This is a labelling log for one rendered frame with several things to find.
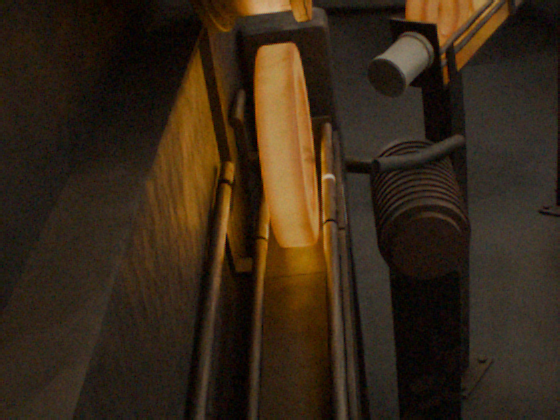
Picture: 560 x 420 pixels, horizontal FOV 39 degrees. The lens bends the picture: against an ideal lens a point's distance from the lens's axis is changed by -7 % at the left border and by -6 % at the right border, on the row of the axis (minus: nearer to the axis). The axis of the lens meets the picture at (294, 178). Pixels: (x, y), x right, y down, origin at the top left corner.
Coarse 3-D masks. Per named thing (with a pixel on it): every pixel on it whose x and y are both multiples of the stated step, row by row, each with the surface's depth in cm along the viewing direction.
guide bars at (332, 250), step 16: (336, 208) 73; (336, 224) 70; (336, 240) 68; (336, 256) 66; (336, 272) 65; (336, 288) 63; (336, 304) 61; (336, 320) 60; (336, 336) 59; (336, 352) 57; (336, 368) 56; (336, 384) 55; (336, 400) 53; (336, 416) 52
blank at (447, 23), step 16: (416, 0) 112; (432, 0) 112; (448, 0) 120; (464, 0) 121; (416, 16) 112; (432, 16) 113; (448, 16) 121; (464, 16) 122; (448, 32) 119; (464, 32) 123
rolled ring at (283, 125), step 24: (264, 48) 72; (288, 48) 71; (264, 72) 69; (288, 72) 68; (264, 96) 67; (288, 96) 67; (264, 120) 67; (288, 120) 66; (264, 144) 67; (288, 144) 66; (312, 144) 83; (264, 168) 67; (288, 168) 67; (312, 168) 81; (288, 192) 67; (312, 192) 79; (288, 216) 69; (312, 216) 73; (288, 240) 72; (312, 240) 72
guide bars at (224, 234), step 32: (256, 160) 85; (224, 192) 67; (224, 224) 64; (256, 224) 74; (256, 256) 69; (256, 288) 66; (256, 320) 63; (256, 352) 60; (192, 384) 50; (256, 384) 57; (192, 416) 47; (256, 416) 55
